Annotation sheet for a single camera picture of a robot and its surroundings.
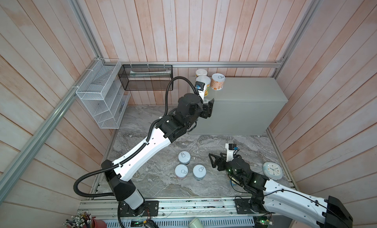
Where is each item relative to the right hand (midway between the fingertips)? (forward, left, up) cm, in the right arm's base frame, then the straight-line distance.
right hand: (214, 154), depth 79 cm
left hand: (+12, +6, +28) cm, 31 cm away
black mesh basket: (+53, +46, +13) cm, 72 cm away
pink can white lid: (-8, +18, -6) cm, 21 cm away
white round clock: (-4, -35, -11) cm, 37 cm away
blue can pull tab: (-7, +8, -7) cm, 13 cm away
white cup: (-31, +10, -4) cm, 33 cm away
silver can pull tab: (+1, +17, -7) cm, 18 cm away
